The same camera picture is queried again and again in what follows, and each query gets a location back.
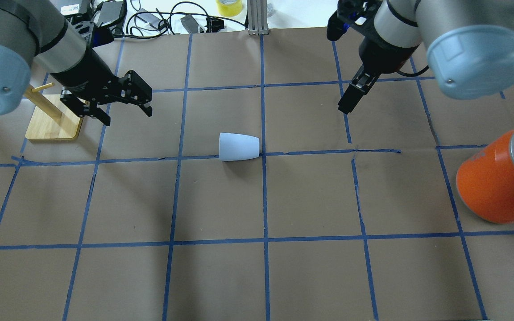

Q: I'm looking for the white cup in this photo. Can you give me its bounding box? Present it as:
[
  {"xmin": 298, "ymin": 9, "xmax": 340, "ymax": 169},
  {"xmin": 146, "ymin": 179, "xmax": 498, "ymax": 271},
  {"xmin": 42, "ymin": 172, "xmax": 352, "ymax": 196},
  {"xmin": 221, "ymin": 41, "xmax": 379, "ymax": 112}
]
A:
[{"xmin": 219, "ymin": 132, "xmax": 261, "ymax": 162}]

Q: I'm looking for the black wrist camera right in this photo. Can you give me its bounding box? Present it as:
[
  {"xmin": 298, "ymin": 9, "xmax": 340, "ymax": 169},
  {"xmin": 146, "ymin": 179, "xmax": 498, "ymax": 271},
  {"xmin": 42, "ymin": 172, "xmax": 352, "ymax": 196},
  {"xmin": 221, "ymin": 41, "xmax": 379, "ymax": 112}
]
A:
[{"xmin": 326, "ymin": 0, "xmax": 382, "ymax": 42}]

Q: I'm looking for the wooden cup tree stand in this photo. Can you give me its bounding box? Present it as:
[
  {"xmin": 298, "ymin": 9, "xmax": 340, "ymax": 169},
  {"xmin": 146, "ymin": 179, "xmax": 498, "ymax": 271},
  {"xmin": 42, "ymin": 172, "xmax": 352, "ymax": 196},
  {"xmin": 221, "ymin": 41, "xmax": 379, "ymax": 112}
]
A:
[{"xmin": 25, "ymin": 82, "xmax": 83, "ymax": 141}]

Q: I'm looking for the aluminium frame post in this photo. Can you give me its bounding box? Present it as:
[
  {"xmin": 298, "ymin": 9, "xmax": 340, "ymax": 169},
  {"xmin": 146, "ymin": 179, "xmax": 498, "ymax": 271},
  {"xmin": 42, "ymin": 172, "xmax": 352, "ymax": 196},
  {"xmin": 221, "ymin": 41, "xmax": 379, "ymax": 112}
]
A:
[{"xmin": 246, "ymin": 0, "xmax": 269, "ymax": 35}]

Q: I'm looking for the orange can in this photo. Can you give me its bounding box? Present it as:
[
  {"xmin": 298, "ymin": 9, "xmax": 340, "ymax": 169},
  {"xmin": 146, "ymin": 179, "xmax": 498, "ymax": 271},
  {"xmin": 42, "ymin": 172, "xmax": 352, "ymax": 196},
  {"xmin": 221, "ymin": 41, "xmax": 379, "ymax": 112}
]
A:
[{"xmin": 456, "ymin": 130, "xmax": 514, "ymax": 224}]

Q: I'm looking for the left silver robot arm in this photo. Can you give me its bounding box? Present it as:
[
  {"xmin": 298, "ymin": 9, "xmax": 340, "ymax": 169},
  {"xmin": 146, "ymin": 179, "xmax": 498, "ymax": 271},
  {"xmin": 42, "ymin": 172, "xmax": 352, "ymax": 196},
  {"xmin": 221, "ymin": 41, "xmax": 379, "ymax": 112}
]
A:
[{"xmin": 0, "ymin": 0, "xmax": 153, "ymax": 126}]

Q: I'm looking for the yellow tape roll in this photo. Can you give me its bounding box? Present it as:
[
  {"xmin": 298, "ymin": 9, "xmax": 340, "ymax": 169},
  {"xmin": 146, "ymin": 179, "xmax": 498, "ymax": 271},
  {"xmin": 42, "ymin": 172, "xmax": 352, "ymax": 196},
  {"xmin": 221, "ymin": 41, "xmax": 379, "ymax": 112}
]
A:
[{"xmin": 216, "ymin": 0, "xmax": 243, "ymax": 17}]

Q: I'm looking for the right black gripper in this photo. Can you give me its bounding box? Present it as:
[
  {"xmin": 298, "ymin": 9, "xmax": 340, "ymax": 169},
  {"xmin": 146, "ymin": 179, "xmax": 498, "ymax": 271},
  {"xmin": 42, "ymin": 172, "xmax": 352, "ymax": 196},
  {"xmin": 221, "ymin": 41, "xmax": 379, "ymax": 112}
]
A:
[{"xmin": 337, "ymin": 38, "xmax": 416, "ymax": 115}]

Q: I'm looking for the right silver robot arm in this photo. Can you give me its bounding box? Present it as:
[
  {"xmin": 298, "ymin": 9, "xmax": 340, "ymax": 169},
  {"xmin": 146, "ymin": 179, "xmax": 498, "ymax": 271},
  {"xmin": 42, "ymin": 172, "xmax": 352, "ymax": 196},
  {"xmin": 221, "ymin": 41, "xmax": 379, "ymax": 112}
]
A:
[{"xmin": 327, "ymin": 0, "xmax": 514, "ymax": 114}]

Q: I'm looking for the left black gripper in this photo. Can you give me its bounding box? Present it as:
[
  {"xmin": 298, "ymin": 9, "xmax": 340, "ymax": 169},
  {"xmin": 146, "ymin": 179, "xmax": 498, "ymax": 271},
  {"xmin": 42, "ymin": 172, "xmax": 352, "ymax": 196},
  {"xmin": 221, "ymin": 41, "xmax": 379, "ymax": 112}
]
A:
[{"xmin": 52, "ymin": 47, "xmax": 153, "ymax": 126}]

